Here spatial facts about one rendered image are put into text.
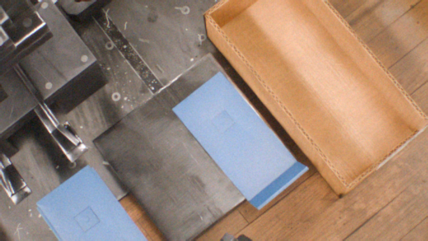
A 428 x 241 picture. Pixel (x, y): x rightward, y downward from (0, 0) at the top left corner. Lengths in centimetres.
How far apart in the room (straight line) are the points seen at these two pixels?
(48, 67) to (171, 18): 18
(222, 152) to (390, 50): 24
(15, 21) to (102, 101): 24
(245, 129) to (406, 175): 19
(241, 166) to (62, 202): 20
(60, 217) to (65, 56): 18
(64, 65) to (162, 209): 19
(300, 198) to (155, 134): 18
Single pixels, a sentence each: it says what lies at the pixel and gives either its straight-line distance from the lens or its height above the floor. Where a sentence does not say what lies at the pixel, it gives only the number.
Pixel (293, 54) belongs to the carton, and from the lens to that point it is 100.
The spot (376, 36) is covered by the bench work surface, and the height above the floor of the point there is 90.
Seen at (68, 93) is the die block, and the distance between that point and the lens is 96.
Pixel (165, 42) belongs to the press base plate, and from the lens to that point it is 102.
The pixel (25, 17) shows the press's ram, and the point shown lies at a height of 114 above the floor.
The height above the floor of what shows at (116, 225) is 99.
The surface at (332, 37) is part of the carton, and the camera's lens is 101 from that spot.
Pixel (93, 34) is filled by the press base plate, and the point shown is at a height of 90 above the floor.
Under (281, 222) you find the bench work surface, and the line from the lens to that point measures 96.
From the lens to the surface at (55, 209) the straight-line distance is 90.
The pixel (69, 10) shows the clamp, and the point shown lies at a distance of 97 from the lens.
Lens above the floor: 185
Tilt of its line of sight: 75 degrees down
